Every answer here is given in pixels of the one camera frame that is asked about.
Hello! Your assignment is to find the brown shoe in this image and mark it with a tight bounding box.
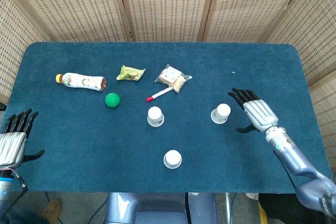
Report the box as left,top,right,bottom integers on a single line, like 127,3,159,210
39,199,62,222

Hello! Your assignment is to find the white cup green flower print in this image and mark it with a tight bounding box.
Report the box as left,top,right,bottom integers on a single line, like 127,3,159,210
211,103,232,125

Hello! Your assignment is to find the grey cable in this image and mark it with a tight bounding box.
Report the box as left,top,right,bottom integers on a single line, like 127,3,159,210
224,192,238,224

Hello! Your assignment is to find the green ball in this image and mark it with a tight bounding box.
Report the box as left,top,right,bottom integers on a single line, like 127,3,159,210
104,92,121,108

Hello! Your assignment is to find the bread in clear plastic bag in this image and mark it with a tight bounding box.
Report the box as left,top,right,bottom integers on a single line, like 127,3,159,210
154,63,193,93

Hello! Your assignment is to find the white labelled drink bottle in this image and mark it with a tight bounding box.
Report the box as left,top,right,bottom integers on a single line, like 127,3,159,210
55,72,107,92

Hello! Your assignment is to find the black cable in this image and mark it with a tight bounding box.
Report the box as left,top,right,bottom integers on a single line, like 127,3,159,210
184,192,192,224

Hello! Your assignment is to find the white cup blue flower print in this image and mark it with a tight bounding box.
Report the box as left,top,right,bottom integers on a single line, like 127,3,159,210
163,150,183,169

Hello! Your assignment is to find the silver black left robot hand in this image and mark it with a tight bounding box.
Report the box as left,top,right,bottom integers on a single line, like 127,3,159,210
0,108,46,169

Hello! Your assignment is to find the white marker red cap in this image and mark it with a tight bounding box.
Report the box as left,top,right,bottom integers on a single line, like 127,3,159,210
145,86,174,103

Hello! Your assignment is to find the blue grey robot torso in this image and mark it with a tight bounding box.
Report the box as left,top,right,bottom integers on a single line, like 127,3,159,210
103,191,218,224

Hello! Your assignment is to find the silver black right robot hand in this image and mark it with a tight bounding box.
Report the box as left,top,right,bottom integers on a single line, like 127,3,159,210
227,88,279,133

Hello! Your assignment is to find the crumpled green snack wrapper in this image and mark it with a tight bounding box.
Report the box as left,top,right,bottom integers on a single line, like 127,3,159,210
116,65,146,81

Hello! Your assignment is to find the red black wrist wire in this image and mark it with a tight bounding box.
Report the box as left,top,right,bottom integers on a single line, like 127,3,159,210
12,168,29,192

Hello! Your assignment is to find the white cup fern print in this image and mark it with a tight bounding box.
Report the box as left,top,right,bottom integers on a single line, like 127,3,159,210
146,106,165,127

